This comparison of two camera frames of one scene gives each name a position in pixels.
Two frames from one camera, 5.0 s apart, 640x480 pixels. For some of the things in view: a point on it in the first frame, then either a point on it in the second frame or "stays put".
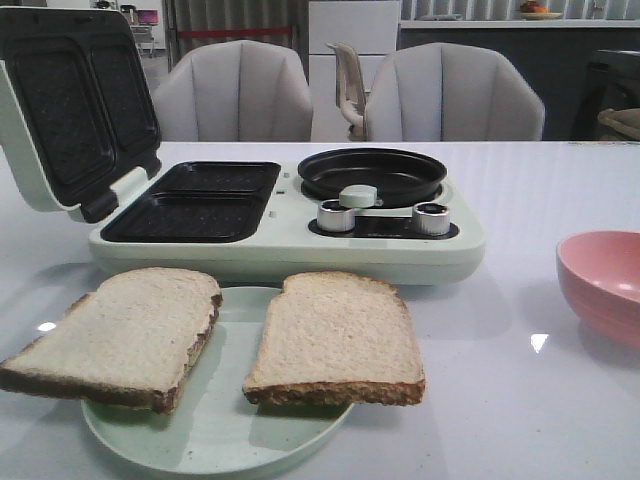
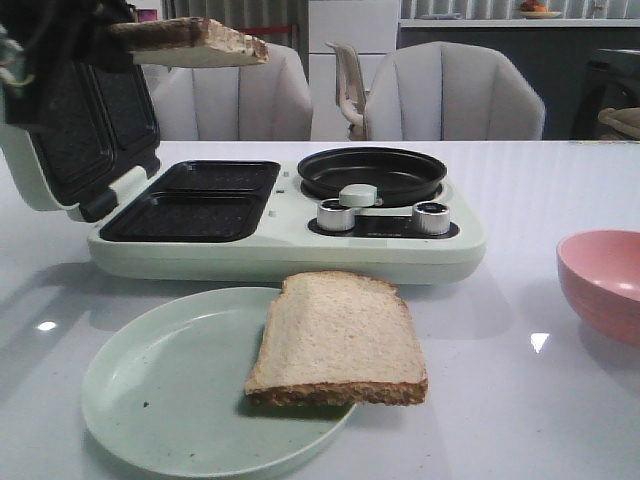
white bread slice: (129, 341) → (186, 42)
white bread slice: (332, 338) stays put
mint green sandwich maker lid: (77, 108) stays put
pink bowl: (599, 274) stays put
